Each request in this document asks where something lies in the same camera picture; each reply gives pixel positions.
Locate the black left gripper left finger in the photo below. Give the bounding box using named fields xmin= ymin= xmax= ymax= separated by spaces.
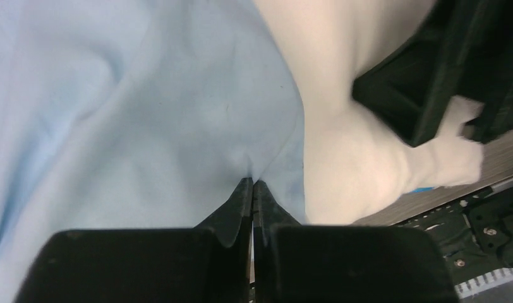
xmin=15 ymin=178 xmax=253 ymax=302

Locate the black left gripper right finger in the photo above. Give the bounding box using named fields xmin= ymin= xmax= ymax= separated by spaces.
xmin=253 ymin=181 xmax=457 ymax=302

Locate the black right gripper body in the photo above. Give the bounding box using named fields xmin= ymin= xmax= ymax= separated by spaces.
xmin=353 ymin=1 xmax=513 ymax=147

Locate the light blue green pillowcase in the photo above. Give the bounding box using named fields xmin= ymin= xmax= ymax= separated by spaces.
xmin=0 ymin=1 xmax=305 ymax=302

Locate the blue white small carton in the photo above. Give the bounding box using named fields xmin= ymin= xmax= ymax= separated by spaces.
xmin=408 ymin=187 xmax=436 ymax=193

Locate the white slotted cable duct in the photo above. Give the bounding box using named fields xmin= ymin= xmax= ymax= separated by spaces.
xmin=454 ymin=268 xmax=513 ymax=299

